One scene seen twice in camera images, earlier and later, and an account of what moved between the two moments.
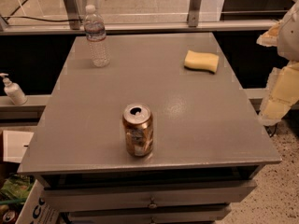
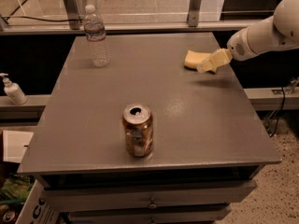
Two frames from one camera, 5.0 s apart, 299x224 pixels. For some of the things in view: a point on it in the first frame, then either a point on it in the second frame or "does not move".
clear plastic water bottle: x=96 y=37 does not move
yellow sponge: x=200 y=61 does not move
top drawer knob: x=152 y=204 does not move
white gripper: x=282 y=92 → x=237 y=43
